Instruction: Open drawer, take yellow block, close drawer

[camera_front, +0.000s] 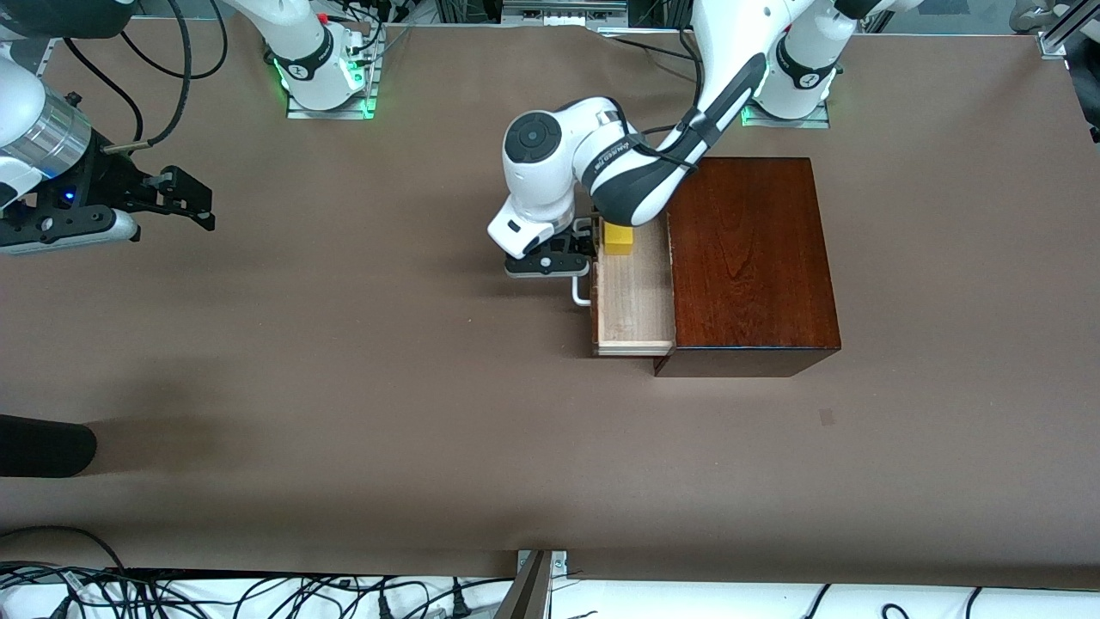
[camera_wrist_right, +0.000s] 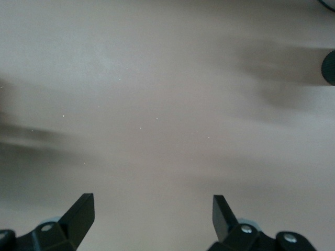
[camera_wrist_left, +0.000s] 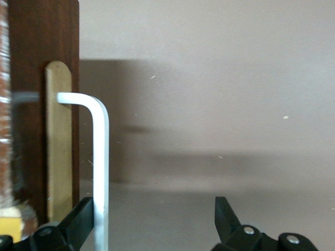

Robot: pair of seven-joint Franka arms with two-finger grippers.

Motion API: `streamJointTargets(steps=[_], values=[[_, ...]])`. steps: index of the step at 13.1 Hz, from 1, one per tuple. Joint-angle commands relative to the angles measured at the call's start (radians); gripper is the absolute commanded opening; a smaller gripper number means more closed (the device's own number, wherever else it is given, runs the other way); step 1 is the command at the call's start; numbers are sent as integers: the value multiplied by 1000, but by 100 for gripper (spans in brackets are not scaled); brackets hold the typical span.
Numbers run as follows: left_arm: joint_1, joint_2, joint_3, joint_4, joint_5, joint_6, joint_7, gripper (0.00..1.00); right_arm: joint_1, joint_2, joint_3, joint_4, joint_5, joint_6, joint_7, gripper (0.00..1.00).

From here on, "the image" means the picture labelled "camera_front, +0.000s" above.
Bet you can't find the dark wooden drawer cabinet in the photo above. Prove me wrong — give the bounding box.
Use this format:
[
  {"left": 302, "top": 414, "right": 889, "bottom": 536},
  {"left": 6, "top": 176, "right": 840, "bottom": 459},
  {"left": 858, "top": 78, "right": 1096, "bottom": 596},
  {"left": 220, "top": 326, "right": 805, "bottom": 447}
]
[{"left": 651, "top": 156, "right": 842, "bottom": 378}]

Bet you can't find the black looping cable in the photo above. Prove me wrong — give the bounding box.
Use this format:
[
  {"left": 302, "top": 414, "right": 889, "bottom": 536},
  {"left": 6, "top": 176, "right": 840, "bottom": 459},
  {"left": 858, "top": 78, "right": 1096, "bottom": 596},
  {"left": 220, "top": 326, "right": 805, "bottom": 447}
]
[{"left": 0, "top": 526, "right": 130, "bottom": 575}]

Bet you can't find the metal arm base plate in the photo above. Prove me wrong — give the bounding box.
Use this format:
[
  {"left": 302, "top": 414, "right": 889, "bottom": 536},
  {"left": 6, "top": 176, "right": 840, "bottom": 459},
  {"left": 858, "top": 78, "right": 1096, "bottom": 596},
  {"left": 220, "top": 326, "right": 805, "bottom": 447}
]
[
  {"left": 741, "top": 96, "right": 832, "bottom": 130},
  {"left": 286, "top": 34, "right": 381, "bottom": 120}
]

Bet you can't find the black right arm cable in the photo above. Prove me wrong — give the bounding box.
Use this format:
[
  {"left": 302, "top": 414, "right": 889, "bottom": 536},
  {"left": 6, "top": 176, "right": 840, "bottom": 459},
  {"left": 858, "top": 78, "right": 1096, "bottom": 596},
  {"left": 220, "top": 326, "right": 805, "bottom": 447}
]
[{"left": 101, "top": 0, "right": 195, "bottom": 156}]

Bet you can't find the black base cable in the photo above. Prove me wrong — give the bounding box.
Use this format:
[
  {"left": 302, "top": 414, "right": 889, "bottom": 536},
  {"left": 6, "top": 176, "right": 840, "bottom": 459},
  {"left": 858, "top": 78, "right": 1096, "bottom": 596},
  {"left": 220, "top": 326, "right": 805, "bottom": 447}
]
[{"left": 612, "top": 34, "right": 699, "bottom": 63}]

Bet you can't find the wooden drawer with white handle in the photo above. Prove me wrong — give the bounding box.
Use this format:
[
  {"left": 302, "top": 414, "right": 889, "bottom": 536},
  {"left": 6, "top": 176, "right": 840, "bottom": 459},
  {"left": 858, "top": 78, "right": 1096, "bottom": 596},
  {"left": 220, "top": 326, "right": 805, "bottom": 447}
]
[{"left": 571, "top": 217, "right": 678, "bottom": 358}]

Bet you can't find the metal bracket with brown bar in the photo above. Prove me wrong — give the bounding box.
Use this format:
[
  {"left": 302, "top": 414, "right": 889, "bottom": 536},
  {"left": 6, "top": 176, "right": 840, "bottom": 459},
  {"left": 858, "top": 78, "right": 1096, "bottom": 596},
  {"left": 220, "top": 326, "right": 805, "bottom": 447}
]
[{"left": 494, "top": 550, "right": 568, "bottom": 619}]

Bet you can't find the tangled black cable bundle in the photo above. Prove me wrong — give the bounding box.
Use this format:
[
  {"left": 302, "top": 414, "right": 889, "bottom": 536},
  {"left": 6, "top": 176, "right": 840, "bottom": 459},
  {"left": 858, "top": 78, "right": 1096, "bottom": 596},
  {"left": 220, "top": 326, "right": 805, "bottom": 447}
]
[{"left": 0, "top": 563, "right": 516, "bottom": 619}]

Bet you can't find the aluminium corner profile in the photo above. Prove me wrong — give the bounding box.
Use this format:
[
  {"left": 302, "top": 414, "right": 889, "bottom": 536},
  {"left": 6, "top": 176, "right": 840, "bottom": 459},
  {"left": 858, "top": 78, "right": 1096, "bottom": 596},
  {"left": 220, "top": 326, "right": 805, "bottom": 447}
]
[{"left": 1036, "top": 0, "right": 1100, "bottom": 59}]

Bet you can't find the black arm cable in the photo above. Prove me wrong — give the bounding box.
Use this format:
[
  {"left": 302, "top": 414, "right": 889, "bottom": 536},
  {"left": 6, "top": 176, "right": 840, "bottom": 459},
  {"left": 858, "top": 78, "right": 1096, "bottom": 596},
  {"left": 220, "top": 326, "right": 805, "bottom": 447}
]
[
  {"left": 101, "top": 0, "right": 195, "bottom": 156},
  {"left": 634, "top": 105, "right": 719, "bottom": 173}
]

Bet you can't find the black rounded object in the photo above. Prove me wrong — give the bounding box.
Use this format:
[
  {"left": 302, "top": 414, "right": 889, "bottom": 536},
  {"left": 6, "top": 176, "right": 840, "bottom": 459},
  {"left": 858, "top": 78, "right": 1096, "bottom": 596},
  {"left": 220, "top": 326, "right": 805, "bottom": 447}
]
[{"left": 0, "top": 414, "right": 98, "bottom": 479}]

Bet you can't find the thin black cable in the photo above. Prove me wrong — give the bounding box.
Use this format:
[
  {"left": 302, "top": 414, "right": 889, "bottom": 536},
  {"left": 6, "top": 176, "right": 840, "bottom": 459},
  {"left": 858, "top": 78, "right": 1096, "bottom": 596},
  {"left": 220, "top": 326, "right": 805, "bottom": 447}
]
[
  {"left": 64, "top": 34, "right": 145, "bottom": 143},
  {"left": 120, "top": 0, "right": 229, "bottom": 81}
]

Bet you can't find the aluminium frame profile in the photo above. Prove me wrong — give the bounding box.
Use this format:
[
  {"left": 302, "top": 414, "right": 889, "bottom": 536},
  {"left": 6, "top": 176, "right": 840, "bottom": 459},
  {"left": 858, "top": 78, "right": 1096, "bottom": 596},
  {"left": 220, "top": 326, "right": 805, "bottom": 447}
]
[{"left": 503, "top": 0, "right": 628, "bottom": 25}]

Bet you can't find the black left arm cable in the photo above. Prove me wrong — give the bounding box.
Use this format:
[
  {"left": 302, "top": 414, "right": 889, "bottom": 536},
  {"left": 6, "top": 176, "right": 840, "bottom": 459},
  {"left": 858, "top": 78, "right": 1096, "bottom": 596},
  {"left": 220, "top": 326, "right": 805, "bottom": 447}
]
[{"left": 634, "top": 105, "right": 719, "bottom": 173}]

